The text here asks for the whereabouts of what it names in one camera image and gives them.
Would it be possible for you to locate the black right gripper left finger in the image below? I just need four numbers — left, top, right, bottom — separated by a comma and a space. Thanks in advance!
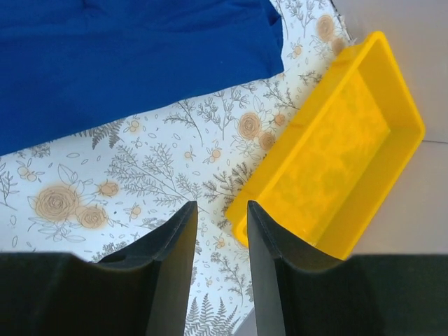
1, 202, 197, 335

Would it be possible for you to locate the blue printed t shirt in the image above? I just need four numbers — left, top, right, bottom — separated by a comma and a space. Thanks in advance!
1, 1, 284, 154

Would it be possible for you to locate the yellow plastic bin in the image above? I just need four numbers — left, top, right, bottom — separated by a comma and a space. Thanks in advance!
226, 31, 425, 260

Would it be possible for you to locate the floral patterned table mat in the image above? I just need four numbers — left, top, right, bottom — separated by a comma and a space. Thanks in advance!
1, 1, 347, 335

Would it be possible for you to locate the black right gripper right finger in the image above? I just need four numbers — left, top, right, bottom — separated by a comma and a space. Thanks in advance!
247, 201, 447, 335

